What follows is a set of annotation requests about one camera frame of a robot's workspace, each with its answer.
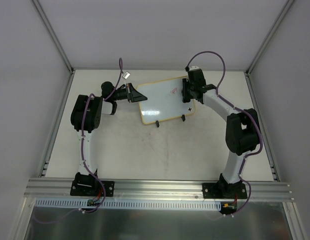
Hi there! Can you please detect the yellow framed whiteboard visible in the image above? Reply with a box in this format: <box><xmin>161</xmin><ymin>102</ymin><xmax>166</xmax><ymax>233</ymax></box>
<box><xmin>136</xmin><ymin>76</ymin><xmax>196</xmax><ymax>125</ymax></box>

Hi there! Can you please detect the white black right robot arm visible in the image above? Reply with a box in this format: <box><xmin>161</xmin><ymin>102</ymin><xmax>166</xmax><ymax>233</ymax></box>
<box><xmin>181</xmin><ymin>67</ymin><xmax>263</xmax><ymax>199</ymax></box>

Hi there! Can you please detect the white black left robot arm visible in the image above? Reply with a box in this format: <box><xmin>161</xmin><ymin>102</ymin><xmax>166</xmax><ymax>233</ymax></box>
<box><xmin>70</xmin><ymin>81</ymin><xmax>148</xmax><ymax>177</ymax></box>

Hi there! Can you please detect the black right stand foot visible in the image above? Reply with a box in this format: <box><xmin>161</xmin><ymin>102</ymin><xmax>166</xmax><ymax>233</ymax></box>
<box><xmin>181</xmin><ymin>114</ymin><xmax>186</xmax><ymax>122</ymax></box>

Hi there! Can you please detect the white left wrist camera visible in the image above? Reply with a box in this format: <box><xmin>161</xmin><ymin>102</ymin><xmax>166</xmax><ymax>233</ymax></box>
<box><xmin>122</xmin><ymin>71</ymin><xmax>131</xmax><ymax>80</ymax></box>

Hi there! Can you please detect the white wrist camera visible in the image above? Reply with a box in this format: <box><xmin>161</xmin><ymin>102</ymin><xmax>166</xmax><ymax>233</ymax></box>
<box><xmin>122</xmin><ymin>71</ymin><xmax>131</xmax><ymax>80</ymax></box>
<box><xmin>189</xmin><ymin>66</ymin><xmax>200</xmax><ymax>71</ymax></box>

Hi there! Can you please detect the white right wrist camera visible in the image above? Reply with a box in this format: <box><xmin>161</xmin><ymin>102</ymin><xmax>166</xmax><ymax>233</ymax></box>
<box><xmin>189</xmin><ymin>66</ymin><xmax>200</xmax><ymax>71</ymax></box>

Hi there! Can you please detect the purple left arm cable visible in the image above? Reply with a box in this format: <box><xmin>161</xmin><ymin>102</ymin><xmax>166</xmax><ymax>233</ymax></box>
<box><xmin>32</xmin><ymin>57</ymin><xmax>125</xmax><ymax>224</ymax></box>

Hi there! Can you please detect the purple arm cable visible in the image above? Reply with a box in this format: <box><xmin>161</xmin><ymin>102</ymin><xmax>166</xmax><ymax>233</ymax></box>
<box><xmin>32</xmin><ymin>57</ymin><xmax>125</xmax><ymax>224</ymax></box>
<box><xmin>184</xmin><ymin>50</ymin><xmax>264</xmax><ymax>217</ymax></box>

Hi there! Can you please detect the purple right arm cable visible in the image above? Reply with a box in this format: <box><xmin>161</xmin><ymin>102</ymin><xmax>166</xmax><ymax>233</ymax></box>
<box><xmin>184</xmin><ymin>50</ymin><xmax>264</xmax><ymax>217</ymax></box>

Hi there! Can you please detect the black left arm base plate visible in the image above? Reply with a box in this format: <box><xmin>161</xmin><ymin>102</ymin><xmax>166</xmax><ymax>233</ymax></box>
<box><xmin>70</xmin><ymin>172</ymin><xmax>115</xmax><ymax>197</ymax></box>

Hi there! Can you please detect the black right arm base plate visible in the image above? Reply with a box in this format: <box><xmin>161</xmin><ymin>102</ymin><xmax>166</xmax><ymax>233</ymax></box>
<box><xmin>201</xmin><ymin>181</ymin><xmax>248</xmax><ymax>200</ymax></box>

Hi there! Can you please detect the grey left wall post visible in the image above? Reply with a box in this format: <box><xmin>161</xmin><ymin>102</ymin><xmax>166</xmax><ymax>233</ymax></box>
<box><xmin>30</xmin><ymin>0</ymin><xmax>74</xmax><ymax>74</ymax></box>

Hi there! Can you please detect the aluminium front rail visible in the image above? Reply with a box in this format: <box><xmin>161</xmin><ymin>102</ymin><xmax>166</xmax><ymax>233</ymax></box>
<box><xmin>24</xmin><ymin>177</ymin><xmax>296</xmax><ymax>202</ymax></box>

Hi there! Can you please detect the grey corner wall post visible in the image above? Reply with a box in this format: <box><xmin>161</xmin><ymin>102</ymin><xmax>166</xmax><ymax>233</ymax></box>
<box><xmin>245</xmin><ymin>0</ymin><xmax>296</xmax><ymax>77</ymax></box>

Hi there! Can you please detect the white slotted cable duct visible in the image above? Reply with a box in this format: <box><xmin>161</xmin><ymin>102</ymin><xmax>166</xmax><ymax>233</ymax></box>
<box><xmin>34</xmin><ymin>197</ymin><xmax>222</xmax><ymax>211</ymax></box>

